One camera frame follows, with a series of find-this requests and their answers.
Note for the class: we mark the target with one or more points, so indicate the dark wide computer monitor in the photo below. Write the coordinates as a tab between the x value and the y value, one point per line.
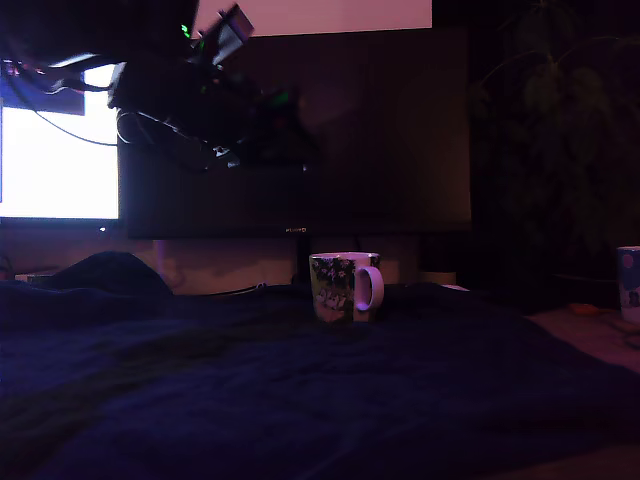
390	125

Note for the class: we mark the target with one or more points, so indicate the black monitor stand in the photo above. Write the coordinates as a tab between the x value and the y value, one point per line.
302	265

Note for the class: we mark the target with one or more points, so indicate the white floral print mug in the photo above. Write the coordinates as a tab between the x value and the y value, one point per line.
340	280

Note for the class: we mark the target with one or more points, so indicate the lit computer monitor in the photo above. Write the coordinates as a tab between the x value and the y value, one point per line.
60	175

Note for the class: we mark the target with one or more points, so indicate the small white flat object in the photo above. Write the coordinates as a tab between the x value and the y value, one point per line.
455	287

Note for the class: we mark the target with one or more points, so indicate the green leafy house plant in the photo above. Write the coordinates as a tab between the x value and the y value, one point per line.
545	85

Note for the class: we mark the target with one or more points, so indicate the dark blue table cloth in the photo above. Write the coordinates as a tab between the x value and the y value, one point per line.
350	400

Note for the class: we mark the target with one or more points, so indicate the small pale flat box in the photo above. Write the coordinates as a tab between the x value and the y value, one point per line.
30	276

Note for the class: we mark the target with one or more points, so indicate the small orange object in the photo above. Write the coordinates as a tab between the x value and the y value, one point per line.
582	308

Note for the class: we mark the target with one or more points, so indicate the pale mug with dots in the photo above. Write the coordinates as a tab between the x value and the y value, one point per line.
630	280

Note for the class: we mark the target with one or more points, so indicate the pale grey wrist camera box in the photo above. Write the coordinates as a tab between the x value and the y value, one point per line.
232	30

